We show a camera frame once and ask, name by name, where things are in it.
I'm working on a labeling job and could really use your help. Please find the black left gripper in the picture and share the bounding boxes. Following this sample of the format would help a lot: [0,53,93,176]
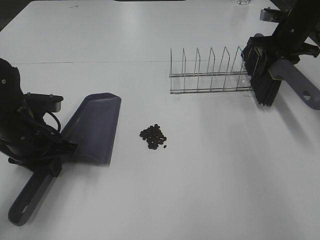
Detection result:
[0,109,77,177]

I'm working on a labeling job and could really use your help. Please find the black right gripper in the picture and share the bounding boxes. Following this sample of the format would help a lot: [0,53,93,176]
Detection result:
[246,14,320,75]

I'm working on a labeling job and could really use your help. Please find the purple hand brush black bristles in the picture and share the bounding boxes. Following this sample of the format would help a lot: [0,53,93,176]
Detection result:
[241,45,320,110]

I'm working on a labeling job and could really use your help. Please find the purple plastic dustpan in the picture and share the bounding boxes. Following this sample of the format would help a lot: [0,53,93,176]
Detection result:
[8,92,121,226]

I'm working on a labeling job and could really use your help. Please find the pile of coffee beans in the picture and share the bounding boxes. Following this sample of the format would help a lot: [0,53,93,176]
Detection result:
[139,123,167,150]

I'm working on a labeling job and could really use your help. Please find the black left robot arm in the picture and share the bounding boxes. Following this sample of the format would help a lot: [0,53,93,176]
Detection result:
[0,59,77,177]

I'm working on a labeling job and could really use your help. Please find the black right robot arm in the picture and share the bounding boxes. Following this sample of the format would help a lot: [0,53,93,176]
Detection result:
[242,0,320,79]

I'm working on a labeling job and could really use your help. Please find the clear glass cup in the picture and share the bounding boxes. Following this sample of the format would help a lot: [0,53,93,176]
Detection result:
[237,0,251,5]

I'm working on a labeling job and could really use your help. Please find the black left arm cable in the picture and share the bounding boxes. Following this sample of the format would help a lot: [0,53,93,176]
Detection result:
[43,111,63,135]

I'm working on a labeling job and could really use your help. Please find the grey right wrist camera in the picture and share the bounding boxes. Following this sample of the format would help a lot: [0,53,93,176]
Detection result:
[259,8,286,23]

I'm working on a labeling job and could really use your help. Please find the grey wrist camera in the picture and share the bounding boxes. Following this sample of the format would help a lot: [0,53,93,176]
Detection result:
[259,8,286,23]
[24,93,64,113]

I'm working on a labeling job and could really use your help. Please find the chrome wire dish rack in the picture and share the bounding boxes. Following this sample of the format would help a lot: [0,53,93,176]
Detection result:
[168,46,252,95]

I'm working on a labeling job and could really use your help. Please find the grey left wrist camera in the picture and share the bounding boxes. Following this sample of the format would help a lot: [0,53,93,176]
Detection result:
[24,93,64,113]

